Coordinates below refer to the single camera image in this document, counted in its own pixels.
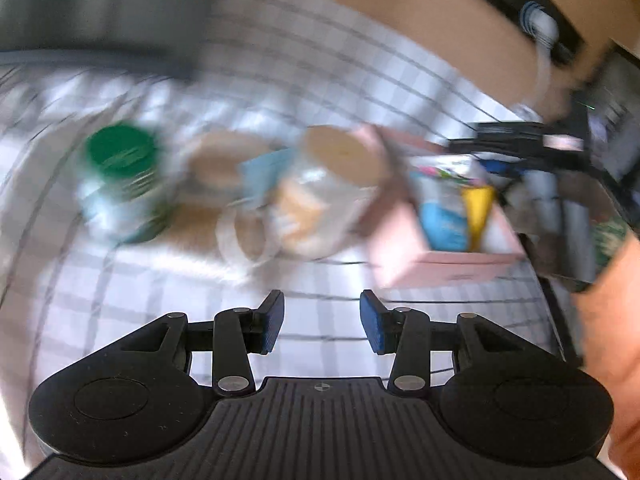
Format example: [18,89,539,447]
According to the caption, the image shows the teal soft item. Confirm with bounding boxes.
[239,150,297,207]

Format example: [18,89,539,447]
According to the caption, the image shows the grey computer case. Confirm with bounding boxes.
[580,50,640,196]

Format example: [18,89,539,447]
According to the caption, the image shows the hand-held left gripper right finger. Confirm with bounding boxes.
[360,290,526,393]

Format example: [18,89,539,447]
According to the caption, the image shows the yellow cartoon toy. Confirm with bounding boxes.
[459,186,497,252]

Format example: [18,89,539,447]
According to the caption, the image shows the green lid jar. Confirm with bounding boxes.
[75,124,172,244]

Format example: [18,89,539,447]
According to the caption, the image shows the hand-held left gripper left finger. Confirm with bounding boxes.
[120,290,286,395]

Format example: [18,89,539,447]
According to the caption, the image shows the checked tablecloth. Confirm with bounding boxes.
[0,0,591,461]

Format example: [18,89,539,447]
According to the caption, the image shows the pink cardboard box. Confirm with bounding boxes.
[360,125,526,288]

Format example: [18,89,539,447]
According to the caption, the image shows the clear plastic jar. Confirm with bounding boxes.
[267,125,391,262]

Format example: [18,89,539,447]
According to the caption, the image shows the colourful patterned pouch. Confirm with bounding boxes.
[414,159,477,182]

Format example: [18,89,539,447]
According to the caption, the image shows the white power cable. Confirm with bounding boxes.
[517,2,562,122]

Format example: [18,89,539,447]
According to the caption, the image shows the computer monitor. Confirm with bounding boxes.
[0,0,223,83]

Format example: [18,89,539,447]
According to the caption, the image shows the light blue tissue packet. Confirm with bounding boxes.
[416,199,472,252]

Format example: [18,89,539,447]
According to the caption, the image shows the person's right forearm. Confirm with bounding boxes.
[570,232,640,480]

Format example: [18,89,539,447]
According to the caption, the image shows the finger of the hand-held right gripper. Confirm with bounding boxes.
[447,137,586,162]
[470,121,546,141]

